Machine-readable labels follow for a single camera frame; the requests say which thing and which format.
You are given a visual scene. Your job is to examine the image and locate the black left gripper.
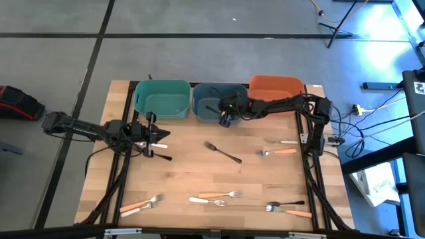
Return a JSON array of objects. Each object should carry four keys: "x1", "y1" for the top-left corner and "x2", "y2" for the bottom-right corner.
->
[{"x1": 131, "y1": 112, "x2": 171, "y2": 159}]

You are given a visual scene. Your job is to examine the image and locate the blue metal frame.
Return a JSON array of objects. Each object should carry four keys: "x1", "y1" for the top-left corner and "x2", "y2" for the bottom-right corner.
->
[{"x1": 391, "y1": 0, "x2": 425, "y2": 66}]

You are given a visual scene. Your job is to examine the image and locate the teal plastic bin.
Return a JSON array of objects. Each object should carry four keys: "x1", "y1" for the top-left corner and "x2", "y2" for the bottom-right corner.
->
[{"x1": 133, "y1": 78, "x2": 192, "y2": 120}]

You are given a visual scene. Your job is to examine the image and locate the black tripod stand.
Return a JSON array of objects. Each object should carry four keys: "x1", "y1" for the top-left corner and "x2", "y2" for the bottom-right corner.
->
[{"x1": 318, "y1": 0, "x2": 359, "y2": 49}]

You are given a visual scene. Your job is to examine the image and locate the black and red bag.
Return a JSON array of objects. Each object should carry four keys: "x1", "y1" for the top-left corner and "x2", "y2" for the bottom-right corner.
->
[{"x1": 0, "y1": 85, "x2": 46, "y2": 121}]

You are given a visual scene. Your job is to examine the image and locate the white-handled fork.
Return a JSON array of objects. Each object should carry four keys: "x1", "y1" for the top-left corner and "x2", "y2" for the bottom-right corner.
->
[
  {"x1": 189, "y1": 197, "x2": 226, "y2": 207},
  {"x1": 264, "y1": 138, "x2": 299, "y2": 145},
  {"x1": 120, "y1": 201, "x2": 158, "y2": 218},
  {"x1": 135, "y1": 141, "x2": 169, "y2": 149}
]

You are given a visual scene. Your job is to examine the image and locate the black metal table frame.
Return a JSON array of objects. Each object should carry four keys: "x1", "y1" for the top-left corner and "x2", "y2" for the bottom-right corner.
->
[{"x1": 0, "y1": 79, "x2": 425, "y2": 239}]

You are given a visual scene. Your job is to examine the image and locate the grey floor stand foot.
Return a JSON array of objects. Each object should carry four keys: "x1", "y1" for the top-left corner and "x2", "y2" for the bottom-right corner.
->
[{"x1": 0, "y1": 141, "x2": 25, "y2": 156}]

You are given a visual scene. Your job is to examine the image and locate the black slanted beam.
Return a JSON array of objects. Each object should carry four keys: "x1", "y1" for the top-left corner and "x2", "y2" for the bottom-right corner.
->
[{"x1": 341, "y1": 136, "x2": 416, "y2": 175}]

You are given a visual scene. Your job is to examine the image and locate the black arm base cable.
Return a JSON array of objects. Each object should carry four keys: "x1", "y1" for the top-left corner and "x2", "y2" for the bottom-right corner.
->
[{"x1": 84, "y1": 145, "x2": 116, "y2": 177}]

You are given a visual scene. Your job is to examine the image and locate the black cable bundle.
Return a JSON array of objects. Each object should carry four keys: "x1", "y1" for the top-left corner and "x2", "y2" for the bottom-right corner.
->
[{"x1": 331, "y1": 89, "x2": 404, "y2": 159}]

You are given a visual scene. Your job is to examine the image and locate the silver metal bracket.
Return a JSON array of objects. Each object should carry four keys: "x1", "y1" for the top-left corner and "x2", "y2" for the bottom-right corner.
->
[
  {"x1": 104, "y1": 228, "x2": 143, "y2": 236},
  {"x1": 288, "y1": 232, "x2": 328, "y2": 239}
]

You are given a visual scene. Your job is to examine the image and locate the plain black panel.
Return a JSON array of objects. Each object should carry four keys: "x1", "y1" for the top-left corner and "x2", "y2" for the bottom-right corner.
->
[{"x1": 402, "y1": 152, "x2": 425, "y2": 237}]

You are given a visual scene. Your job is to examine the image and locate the black cart with white sticker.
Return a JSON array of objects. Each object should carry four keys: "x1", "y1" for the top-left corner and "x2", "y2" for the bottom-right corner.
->
[{"x1": 402, "y1": 66, "x2": 425, "y2": 154}]

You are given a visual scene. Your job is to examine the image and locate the orange plastic bin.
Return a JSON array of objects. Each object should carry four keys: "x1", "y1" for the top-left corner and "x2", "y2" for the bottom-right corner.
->
[{"x1": 248, "y1": 74, "x2": 305, "y2": 117}]

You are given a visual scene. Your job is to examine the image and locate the blue-grey plastic bin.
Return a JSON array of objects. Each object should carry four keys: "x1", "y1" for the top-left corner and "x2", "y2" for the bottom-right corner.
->
[{"x1": 191, "y1": 82, "x2": 249, "y2": 125}]

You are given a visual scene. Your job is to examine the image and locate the orange-handled fork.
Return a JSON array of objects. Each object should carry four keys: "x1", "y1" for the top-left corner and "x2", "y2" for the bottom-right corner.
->
[
  {"x1": 119, "y1": 193, "x2": 165, "y2": 213},
  {"x1": 198, "y1": 191, "x2": 244, "y2": 199},
  {"x1": 256, "y1": 148, "x2": 298, "y2": 157},
  {"x1": 265, "y1": 204, "x2": 313, "y2": 219}
]

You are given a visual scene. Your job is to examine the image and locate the white cardboard box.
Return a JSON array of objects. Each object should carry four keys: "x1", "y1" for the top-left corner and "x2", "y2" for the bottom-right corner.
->
[{"x1": 349, "y1": 161, "x2": 401, "y2": 207}]

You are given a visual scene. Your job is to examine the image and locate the yellow cable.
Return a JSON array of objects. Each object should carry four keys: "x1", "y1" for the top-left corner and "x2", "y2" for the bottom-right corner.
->
[{"x1": 310, "y1": 0, "x2": 369, "y2": 24}]

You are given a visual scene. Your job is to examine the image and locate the black floor bar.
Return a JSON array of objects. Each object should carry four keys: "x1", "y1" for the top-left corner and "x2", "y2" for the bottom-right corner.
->
[{"x1": 362, "y1": 82, "x2": 404, "y2": 91}]

